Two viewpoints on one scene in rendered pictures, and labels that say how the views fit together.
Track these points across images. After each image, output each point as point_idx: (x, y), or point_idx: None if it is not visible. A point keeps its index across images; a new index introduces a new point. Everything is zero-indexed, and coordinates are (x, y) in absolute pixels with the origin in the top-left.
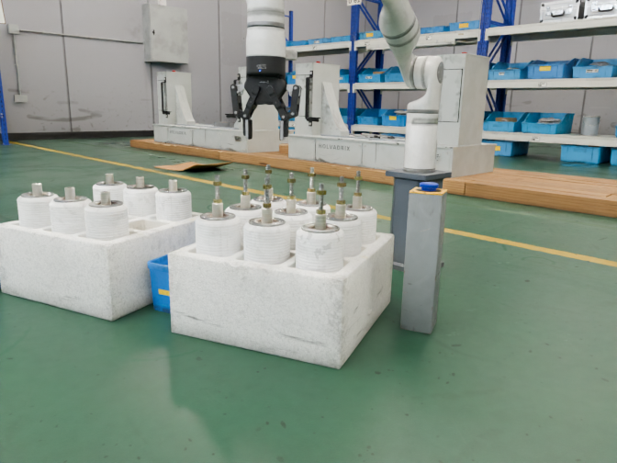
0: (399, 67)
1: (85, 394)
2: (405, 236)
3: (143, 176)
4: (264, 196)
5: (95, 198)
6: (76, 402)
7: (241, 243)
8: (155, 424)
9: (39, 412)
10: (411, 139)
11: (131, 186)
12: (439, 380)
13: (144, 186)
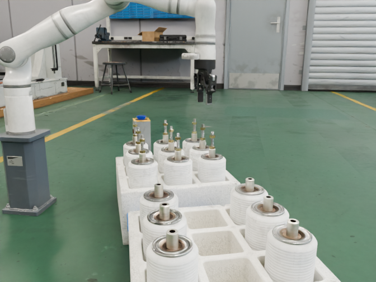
0: (35, 51)
1: (302, 220)
2: (44, 181)
3: (160, 203)
4: (145, 158)
5: (197, 267)
6: (308, 219)
7: (193, 175)
8: (285, 202)
9: (323, 222)
10: (31, 107)
11: (175, 216)
12: None
13: (159, 216)
